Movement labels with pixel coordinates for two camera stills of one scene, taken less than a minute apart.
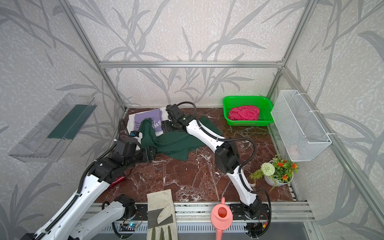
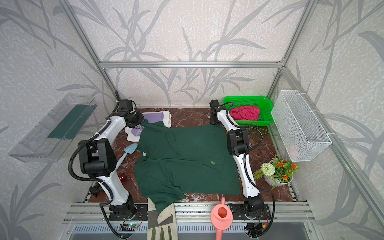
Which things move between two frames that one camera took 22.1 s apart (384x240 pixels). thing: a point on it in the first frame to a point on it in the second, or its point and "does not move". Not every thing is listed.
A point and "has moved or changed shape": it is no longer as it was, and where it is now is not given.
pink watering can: x=221 y=218 does not move
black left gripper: x=151 y=153 to x=135 y=119
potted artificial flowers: x=276 y=172 does not move
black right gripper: x=167 y=126 to x=214 y=117
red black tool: x=120 y=179 does not move
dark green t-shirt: x=176 y=145 has moved or changed shape
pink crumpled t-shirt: x=244 y=113 does not move
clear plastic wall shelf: x=52 y=138 does not move
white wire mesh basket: x=305 y=136 does not move
